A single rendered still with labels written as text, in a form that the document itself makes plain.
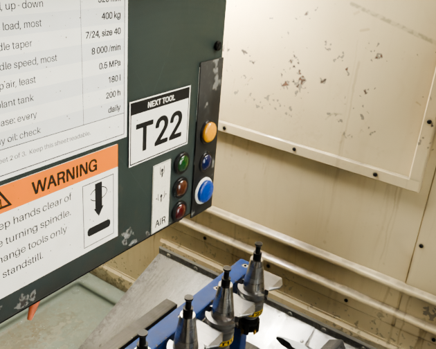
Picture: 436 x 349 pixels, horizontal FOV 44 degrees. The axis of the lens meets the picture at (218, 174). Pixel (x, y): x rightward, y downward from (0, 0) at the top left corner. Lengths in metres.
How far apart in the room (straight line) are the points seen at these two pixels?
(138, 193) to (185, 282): 1.20
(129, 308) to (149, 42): 1.32
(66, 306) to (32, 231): 1.60
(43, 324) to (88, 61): 1.61
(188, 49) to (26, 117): 0.21
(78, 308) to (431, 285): 1.23
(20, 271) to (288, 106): 1.01
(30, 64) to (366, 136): 1.00
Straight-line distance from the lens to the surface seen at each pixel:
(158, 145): 0.59
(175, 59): 0.59
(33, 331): 2.01
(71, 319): 2.04
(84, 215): 0.54
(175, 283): 1.79
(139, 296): 1.80
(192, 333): 0.93
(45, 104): 0.47
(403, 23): 1.28
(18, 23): 0.44
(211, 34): 0.63
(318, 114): 1.38
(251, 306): 1.08
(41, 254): 0.52
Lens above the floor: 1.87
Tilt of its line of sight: 24 degrees down
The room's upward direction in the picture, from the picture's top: 5 degrees clockwise
